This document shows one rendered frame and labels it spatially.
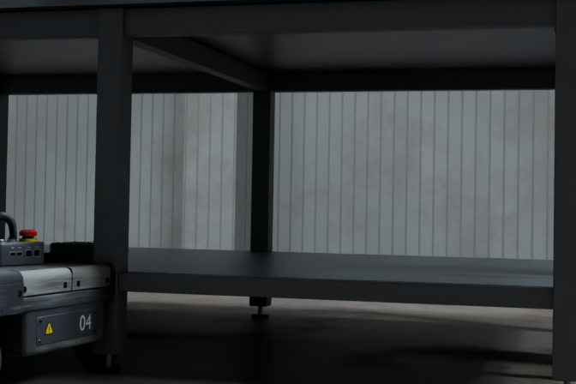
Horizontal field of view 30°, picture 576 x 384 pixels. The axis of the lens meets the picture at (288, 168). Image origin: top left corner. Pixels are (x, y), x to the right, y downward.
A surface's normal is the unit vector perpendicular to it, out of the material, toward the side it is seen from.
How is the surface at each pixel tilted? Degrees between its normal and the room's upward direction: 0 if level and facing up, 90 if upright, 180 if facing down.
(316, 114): 90
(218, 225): 90
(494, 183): 90
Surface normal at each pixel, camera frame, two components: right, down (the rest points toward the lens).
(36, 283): 0.93, 0.00
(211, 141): -0.37, -0.04
